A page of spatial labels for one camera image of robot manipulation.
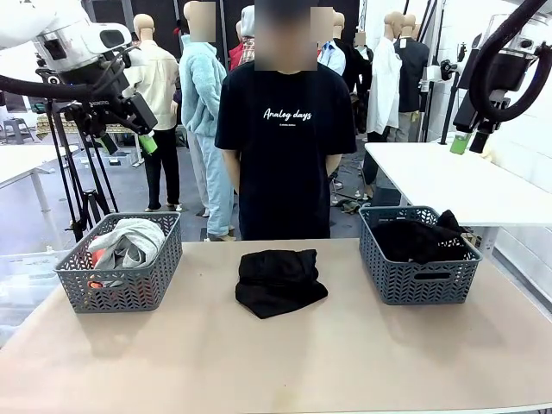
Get black camera tripod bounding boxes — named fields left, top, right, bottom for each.
left=33, top=64, right=121, bottom=243

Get grey top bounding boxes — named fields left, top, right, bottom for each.
left=88, top=217, right=167, bottom=271

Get mannequin in black suit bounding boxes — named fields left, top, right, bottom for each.
left=342, top=29, right=375, bottom=135

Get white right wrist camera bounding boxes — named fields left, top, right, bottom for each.
left=424, top=64, right=453, bottom=84

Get mannequin in light blue fleece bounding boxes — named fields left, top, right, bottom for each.
left=178, top=0, right=236, bottom=242

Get mannequin in cream jacket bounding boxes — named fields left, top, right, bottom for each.
left=124, top=13, right=182, bottom=213

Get mannequin in black jacket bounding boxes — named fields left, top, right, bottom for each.
left=394, top=13, right=442, bottom=143

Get black jeans with pocket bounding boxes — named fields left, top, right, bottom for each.
left=370, top=210, right=474, bottom=265

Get mannequin in red top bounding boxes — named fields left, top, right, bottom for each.
left=227, top=20, right=248, bottom=72

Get grey plastic woven basket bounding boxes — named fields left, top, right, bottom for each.
left=53, top=210, right=184, bottom=315
left=358, top=205, right=483, bottom=306

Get black leaning stand poles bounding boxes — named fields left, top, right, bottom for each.
left=418, top=0, right=446, bottom=143

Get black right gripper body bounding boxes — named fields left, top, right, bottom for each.
left=453, top=53, right=531, bottom=133

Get mannequin in light blue shirt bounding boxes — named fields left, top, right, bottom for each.
left=317, top=6, right=348, bottom=78

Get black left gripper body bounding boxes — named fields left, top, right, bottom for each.
left=68, top=92, right=159, bottom=135

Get grey step stool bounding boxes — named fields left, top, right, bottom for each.
left=2, top=117, right=36, bottom=146

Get mannequin in white shirt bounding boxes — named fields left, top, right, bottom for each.
left=366, top=11, right=405, bottom=143

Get table with patterned cloth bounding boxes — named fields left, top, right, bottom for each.
left=35, top=109, right=146, bottom=168

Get black light stand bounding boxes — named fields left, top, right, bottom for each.
left=438, top=41, right=470, bottom=146

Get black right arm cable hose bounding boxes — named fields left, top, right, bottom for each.
left=467, top=0, right=552, bottom=122

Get person in black t-shirt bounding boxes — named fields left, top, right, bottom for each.
left=214, top=0, right=358, bottom=242

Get white table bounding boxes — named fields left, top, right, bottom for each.
left=364, top=141, right=552, bottom=260
left=0, top=144, right=82, bottom=216

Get mannequin in plaid hooded shirt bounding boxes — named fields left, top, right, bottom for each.
left=239, top=4, right=256, bottom=66

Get black folded garment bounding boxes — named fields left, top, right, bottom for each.
left=235, top=248, right=329, bottom=321

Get orange printed top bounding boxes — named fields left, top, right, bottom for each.
left=88, top=246, right=109, bottom=290

